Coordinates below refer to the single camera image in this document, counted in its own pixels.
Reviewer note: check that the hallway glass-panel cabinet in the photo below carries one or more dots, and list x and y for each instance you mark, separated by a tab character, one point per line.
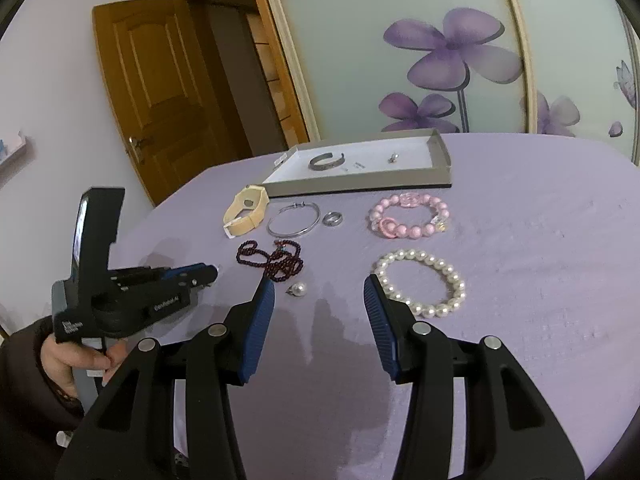
272	75

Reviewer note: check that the small silver charm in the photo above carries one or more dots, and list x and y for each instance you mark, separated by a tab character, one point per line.
393	157

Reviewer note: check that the thin silver bangle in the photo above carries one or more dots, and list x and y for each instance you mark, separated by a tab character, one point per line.
280	233

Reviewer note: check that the large-flower wardrobe sliding door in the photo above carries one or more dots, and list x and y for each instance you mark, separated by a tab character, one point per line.
400	20

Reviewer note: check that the dark metal cuff bangle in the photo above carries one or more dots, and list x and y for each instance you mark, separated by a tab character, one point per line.
320	164

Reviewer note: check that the person's left forearm dark sleeve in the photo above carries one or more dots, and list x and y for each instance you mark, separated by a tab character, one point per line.
25	410

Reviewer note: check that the wooden door frame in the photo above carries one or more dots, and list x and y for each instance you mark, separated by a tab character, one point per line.
285	60

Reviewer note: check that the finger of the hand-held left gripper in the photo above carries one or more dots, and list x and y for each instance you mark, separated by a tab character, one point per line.
197	276

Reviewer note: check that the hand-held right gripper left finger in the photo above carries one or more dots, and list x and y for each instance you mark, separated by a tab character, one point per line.
260	330

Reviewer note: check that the purple tablecloth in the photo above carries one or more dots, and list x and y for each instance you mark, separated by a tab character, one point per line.
525	260

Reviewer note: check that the pearl earring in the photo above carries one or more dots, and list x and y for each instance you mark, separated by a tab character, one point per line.
299	289

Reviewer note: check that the grey cardboard box tray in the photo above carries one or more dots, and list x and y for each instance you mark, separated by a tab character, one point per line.
360	170

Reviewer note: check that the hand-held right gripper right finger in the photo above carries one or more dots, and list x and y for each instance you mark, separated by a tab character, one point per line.
380	330

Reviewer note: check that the wooden door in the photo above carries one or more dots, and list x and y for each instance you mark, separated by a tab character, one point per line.
160	95

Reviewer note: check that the white wall shelf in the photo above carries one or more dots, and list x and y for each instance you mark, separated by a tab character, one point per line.
15	157

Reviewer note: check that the person's left hand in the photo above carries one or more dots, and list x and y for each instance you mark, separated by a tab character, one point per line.
75	360

